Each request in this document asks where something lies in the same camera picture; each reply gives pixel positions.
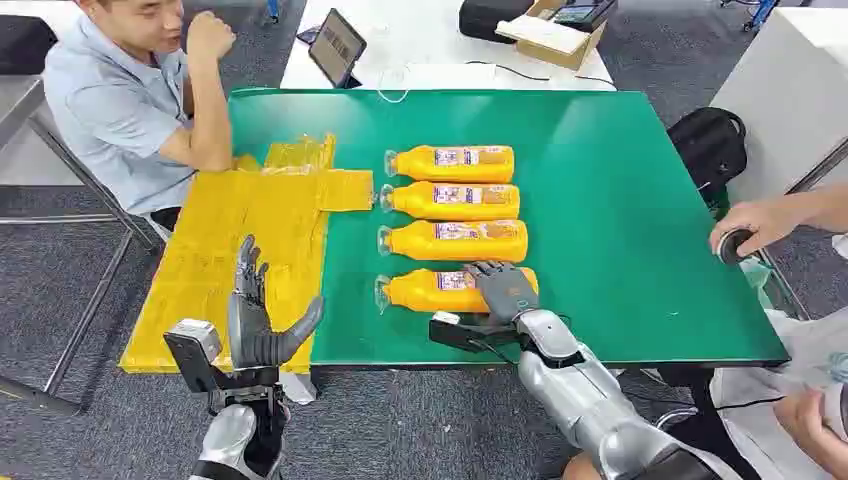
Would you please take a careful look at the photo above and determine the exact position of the orange drink bottle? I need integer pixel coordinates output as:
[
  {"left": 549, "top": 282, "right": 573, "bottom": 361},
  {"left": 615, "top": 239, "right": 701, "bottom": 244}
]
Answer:
[
  {"left": 379, "top": 181, "right": 521, "bottom": 222},
  {"left": 373, "top": 266, "right": 540, "bottom": 315},
  {"left": 384, "top": 144, "right": 516, "bottom": 185},
  {"left": 376, "top": 219, "right": 529, "bottom": 264}
]

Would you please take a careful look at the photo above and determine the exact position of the black bag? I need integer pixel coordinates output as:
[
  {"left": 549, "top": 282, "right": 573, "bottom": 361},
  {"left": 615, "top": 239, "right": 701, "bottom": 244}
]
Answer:
[{"left": 458, "top": 0, "right": 535, "bottom": 45}]

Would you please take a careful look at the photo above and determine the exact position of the seated person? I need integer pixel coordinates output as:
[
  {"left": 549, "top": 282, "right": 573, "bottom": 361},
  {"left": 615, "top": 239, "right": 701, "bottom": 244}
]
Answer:
[{"left": 41, "top": 0, "right": 238, "bottom": 234}]

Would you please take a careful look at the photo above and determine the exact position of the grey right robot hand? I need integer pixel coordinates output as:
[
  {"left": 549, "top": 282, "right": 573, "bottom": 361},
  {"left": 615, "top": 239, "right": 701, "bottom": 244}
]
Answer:
[{"left": 465, "top": 260, "right": 541, "bottom": 326}]

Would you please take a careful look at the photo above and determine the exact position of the black seat cushion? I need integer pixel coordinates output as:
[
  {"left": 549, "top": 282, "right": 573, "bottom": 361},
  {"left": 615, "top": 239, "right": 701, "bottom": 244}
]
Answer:
[{"left": 0, "top": 15, "right": 60, "bottom": 76}]

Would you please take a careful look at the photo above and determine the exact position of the black backpack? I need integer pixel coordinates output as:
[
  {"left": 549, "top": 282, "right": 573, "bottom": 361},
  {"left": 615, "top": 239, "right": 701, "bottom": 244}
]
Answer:
[{"left": 667, "top": 107, "right": 749, "bottom": 201}]

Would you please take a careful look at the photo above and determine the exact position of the yellow sheet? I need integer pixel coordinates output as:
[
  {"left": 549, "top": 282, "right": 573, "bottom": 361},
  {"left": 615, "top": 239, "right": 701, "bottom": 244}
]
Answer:
[{"left": 119, "top": 134, "right": 376, "bottom": 376}]

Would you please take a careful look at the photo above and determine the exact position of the black cable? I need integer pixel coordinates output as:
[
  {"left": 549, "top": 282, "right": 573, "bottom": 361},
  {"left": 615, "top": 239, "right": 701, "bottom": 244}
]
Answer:
[{"left": 465, "top": 60, "right": 616, "bottom": 87}]

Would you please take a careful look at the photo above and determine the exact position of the white table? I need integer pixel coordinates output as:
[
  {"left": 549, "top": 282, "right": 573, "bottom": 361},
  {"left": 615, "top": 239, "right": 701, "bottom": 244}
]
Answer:
[{"left": 280, "top": 0, "right": 617, "bottom": 92}]

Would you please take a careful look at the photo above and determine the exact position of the cardboard box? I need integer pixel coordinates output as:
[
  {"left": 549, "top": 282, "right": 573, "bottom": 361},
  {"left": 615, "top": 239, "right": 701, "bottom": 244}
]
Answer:
[{"left": 494, "top": 0, "right": 607, "bottom": 72}]

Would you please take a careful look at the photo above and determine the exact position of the blue chair frame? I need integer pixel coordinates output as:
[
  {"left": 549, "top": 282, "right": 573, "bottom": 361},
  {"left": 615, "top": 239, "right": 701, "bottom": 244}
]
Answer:
[{"left": 720, "top": 0, "right": 780, "bottom": 32}]

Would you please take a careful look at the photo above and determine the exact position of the person in white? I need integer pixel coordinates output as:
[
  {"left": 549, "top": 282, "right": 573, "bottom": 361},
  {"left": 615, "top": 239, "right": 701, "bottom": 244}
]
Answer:
[{"left": 710, "top": 311, "right": 848, "bottom": 480}]

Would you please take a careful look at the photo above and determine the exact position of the black tape roll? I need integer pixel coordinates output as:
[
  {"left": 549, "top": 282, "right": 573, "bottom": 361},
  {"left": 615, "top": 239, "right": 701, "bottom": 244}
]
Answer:
[{"left": 717, "top": 228, "right": 758, "bottom": 267}]

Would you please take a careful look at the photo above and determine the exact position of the metal bench frame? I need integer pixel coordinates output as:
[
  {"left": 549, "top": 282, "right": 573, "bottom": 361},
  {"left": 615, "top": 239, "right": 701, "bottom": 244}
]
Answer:
[{"left": 0, "top": 74, "right": 164, "bottom": 417}]

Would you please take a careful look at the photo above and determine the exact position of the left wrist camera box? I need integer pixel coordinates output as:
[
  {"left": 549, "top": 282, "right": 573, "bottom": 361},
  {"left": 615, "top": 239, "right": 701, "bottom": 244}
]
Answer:
[{"left": 162, "top": 318, "right": 224, "bottom": 396}]

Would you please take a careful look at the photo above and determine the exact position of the black tablet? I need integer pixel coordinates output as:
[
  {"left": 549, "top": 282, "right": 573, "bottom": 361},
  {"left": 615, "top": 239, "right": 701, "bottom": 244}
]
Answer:
[{"left": 307, "top": 7, "right": 368, "bottom": 90}]

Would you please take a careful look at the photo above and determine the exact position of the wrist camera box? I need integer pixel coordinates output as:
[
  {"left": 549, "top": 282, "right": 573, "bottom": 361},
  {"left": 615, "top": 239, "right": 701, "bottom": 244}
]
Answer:
[
  {"left": 162, "top": 318, "right": 224, "bottom": 396},
  {"left": 428, "top": 311, "right": 526, "bottom": 354}
]

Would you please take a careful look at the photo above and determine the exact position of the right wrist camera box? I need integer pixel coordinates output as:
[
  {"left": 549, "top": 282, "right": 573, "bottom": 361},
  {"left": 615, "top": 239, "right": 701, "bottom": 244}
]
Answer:
[{"left": 428, "top": 311, "right": 526, "bottom": 354}]

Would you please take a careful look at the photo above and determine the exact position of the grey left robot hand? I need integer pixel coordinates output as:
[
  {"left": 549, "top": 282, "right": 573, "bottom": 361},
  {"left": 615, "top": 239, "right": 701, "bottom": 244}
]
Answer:
[{"left": 227, "top": 234, "right": 326, "bottom": 372}]

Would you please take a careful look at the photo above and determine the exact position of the black device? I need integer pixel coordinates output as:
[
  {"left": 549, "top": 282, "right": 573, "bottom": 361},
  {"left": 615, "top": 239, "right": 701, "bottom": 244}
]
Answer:
[{"left": 552, "top": 0, "right": 619, "bottom": 33}]

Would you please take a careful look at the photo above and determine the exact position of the white cable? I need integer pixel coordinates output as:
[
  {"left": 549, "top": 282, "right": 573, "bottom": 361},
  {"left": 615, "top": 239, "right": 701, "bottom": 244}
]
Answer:
[{"left": 376, "top": 64, "right": 413, "bottom": 105}]

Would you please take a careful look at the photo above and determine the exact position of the person's hand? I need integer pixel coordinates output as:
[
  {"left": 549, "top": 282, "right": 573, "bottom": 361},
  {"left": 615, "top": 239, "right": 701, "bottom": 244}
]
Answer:
[{"left": 708, "top": 200, "right": 806, "bottom": 258}]

